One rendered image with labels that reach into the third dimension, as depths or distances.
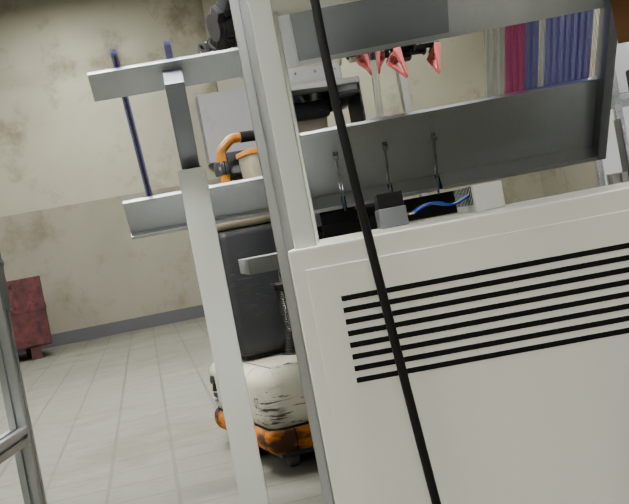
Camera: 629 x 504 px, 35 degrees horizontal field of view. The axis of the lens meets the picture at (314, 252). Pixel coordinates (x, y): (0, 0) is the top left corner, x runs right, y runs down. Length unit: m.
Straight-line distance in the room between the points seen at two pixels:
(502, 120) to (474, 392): 0.99
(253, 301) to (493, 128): 1.11
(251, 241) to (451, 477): 1.77
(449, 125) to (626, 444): 1.00
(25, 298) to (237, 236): 5.71
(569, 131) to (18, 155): 7.94
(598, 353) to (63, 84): 8.76
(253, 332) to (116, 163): 6.82
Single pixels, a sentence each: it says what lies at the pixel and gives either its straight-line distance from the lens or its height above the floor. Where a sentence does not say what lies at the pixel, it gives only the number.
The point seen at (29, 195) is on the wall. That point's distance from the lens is 9.79.
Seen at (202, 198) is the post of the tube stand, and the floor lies 0.75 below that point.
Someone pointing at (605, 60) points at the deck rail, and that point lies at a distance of 2.16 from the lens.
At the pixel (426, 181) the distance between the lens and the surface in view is 2.28.
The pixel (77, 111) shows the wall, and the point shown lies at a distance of 9.83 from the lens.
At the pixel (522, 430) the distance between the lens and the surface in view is 1.38.
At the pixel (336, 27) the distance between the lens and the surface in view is 1.95.
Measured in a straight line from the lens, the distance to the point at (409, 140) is 2.20.
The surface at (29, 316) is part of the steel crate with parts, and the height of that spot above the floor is 0.36.
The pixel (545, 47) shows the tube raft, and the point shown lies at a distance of 2.15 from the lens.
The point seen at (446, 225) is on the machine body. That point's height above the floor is 0.61.
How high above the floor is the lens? 0.64
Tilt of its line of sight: 1 degrees down
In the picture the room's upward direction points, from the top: 11 degrees counter-clockwise
